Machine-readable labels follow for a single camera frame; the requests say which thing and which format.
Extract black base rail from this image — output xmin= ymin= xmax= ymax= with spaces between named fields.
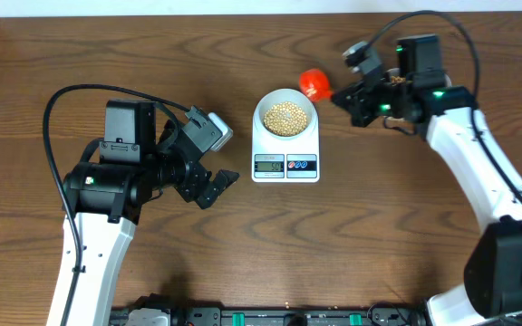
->
xmin=108 ymin=293 xmax=430 ymax=326

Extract soybeans in bowl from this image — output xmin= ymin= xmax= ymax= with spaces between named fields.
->
xmin=263 ymin=101 xmax=309 ymax=137

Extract white digital kitchen scale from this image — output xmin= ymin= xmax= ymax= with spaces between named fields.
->
xmin=251 ymin=114 xmax=320 ymax=183

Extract soybeans pile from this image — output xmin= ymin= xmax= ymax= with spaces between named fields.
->
xmin=390 ymin=75 xmax=406 ymax=84

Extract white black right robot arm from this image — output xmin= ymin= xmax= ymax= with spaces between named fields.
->
xmin=331 ymin=34 xmax=522 ymax=325

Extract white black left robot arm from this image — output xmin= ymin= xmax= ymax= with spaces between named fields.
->
xmin=47 ymin=100 xmax=239 ymax=325

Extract clear plastic soybean container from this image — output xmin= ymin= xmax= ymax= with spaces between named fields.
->
xmin=385 ymin=68 xmax=401 ymax=85

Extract red measuring scoop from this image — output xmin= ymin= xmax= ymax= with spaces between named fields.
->
xmin=298 ymin=68 xmax=333 ymax=102

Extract grey round bowl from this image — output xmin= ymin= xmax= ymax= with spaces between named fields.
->
xmin=254 ymin=89 xmax=318 ymax=139

